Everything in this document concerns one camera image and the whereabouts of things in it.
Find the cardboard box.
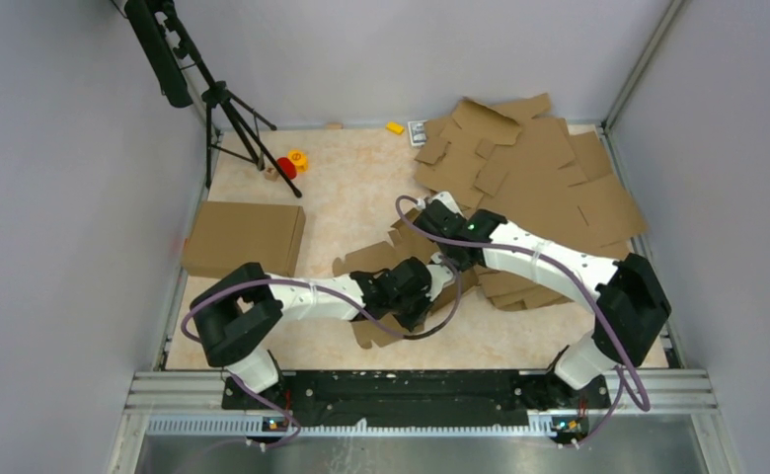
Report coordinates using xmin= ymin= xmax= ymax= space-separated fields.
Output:
xmin=333 ymin=220 xmax=478 ymax=350
xmin=182 ymin=200 xmax=306 ymax=278

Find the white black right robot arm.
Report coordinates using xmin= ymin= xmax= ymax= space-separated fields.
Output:
xmin=413 ymin=193 xmax=672 ymax=407

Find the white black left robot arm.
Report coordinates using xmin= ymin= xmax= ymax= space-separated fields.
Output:
xmin=185 ymin=258 xmax=455 ymax=408

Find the playing card box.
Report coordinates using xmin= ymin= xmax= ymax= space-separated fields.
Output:
xmin=407 ymin=120 xmax=427 ymax=148

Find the folded closed cardboard box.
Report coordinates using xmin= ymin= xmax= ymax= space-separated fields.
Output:
xmin=182 ymin=200 xmax=306 ymax=278

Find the cardboard sheet pile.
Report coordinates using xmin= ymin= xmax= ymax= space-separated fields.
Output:
xmin=412 ymin=92 xmax=650 ymax=313

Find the yellow block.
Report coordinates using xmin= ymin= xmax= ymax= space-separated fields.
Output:
xmin=386 ymin=121 xmax=405 ymax=135

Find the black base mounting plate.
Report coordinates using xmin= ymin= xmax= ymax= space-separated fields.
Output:
xmin=221 ymin=367 xmax=612 ymax=430

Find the orange round toy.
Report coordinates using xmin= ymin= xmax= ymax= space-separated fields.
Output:
xmin=286 ymin=149 xmax=309 ymax=173

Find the red round toy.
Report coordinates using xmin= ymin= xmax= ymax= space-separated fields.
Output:
xmin=276 ymin=157 xmax=298 ymax=180

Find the small wooden cube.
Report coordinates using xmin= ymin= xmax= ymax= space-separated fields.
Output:
xmin=264 ymin=168 xmax=279 ymax=182

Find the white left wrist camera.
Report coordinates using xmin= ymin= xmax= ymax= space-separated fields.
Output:
xmin=425 ymin=263 xmax=456 ymax=298

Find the black camera tripod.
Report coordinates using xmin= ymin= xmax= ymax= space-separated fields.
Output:
xmin=113 ymin=0 xmax=303 ymax=198

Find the aluminium frame rail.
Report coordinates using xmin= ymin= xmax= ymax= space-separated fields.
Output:
xmin=109 ymin=368 xmax=741 ymax=473

